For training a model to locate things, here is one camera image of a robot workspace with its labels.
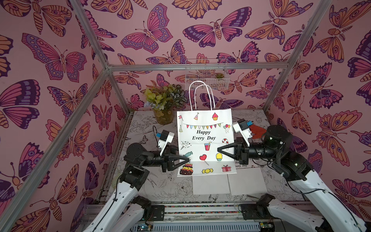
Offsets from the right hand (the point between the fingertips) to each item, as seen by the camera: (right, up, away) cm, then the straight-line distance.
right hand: (220, 148), depth 53 cm
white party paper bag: (+24, -23, +31) cm, 46 cm away
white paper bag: (+1, -25, +28) cm, 38 cm away
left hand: (-12, -5, +3) cm, 13 cm away
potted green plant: (-29, +25, +44) cm, 58 cm away
